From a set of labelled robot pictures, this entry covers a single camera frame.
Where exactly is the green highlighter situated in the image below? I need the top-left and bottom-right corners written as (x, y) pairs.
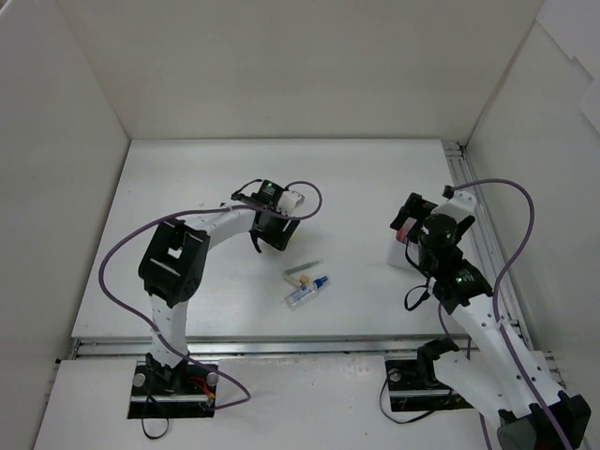
top-left (283, 259), bottom-right (323, 275)

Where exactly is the purple pink highlighter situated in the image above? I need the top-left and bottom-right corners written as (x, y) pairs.
top-left (396, 217), bottom-right (416, 244)

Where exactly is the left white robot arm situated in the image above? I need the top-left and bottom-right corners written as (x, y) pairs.
top-left (139, 181), bottom-right (305, 394)

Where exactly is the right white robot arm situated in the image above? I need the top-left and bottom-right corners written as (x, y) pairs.
top-left (390, 193), bottom-right (591, 449)

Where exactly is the white container box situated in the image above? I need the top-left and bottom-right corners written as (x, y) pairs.
top-left (385, 235), bottom-right (418, 270)

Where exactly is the clear blue spray bottle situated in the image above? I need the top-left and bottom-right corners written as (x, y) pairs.
top-left (285, 276), bottom-right (330, 310)

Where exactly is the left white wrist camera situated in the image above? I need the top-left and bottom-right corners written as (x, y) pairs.
top-left (278, 190), bottom-right (305, 214)

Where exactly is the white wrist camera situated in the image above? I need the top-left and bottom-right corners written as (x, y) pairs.
top-left (437, 186), bottom-right (477, 223)
top-left (278, 190), bottom-right (305, 214)

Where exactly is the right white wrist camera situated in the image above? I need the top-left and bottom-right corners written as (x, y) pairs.
top-left (437, 186), bottom-right (477, 223)

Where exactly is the front aluminium rail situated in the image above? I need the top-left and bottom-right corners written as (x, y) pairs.
top-left (68, 334), bottom-right (443, 359)

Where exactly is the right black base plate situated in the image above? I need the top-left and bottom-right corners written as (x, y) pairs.
top-left (383, 359), bottom-right (473, 413)

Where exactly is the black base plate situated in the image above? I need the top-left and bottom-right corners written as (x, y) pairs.
top-left (127, 362), bottom-right (218, 419)
top-left (383, 359), bottom-right (473, 413)

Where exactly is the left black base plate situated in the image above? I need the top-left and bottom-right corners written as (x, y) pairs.
top-left (127, 362), bottom-right (218, 419)

